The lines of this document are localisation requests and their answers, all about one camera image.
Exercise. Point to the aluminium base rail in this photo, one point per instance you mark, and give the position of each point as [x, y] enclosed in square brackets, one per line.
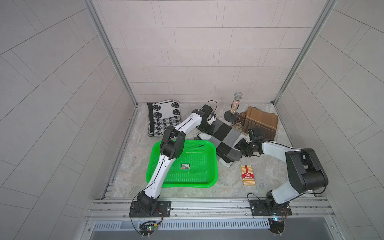
[219, 208]

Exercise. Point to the black white smiley houndstooth scarf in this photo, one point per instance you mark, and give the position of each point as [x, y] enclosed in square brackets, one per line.
[162, 115]

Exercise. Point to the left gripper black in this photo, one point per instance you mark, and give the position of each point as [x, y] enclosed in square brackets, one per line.
[209, 131]

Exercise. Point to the grey black checkered scarf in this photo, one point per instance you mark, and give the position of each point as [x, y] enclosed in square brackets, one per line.
[224, 138]

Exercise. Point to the brown plaid fringed scarf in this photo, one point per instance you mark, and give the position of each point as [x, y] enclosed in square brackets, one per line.
[265, 123]

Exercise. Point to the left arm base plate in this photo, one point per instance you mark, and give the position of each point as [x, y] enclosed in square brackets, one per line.
[162, 208]

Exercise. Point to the clear tube on black stand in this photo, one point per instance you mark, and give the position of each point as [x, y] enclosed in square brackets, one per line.
[231, 115]

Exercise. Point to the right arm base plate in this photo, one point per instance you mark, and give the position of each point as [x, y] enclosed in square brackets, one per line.
[261, 208]

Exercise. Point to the left controller board with wires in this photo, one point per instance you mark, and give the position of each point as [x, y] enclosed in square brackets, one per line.
[147, 228]

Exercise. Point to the right controller board with wires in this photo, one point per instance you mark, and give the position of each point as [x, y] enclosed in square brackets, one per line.
[277, 224]

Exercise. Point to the aluminium corner post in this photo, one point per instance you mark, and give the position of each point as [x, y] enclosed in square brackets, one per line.
[324, 15]
[90, 7]

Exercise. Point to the basket label sticker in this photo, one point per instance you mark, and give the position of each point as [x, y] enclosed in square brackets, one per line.
[185, 166]

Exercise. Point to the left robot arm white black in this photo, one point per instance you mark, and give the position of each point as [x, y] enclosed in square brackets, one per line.
[171, 148]

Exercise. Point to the left aluminium corner post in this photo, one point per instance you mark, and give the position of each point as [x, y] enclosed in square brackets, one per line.
[90, 7]

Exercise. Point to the red playing card box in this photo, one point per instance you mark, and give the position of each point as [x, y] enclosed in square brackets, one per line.
[247, 175]

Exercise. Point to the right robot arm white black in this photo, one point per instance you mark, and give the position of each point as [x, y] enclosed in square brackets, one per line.
[305, 172]

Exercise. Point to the green plastic basket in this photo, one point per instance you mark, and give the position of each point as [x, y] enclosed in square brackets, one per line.
[202, 156]

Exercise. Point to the right aluminium corner post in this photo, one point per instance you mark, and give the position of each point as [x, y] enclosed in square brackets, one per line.
[324, 15]

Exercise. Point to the controller board with wires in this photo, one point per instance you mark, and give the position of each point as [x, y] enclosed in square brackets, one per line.
[277, 224]
[147, 228]

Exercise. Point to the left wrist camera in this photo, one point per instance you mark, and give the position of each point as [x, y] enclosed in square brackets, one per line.
[208, 112]

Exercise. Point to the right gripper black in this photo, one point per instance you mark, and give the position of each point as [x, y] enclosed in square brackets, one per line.
[240, 144]

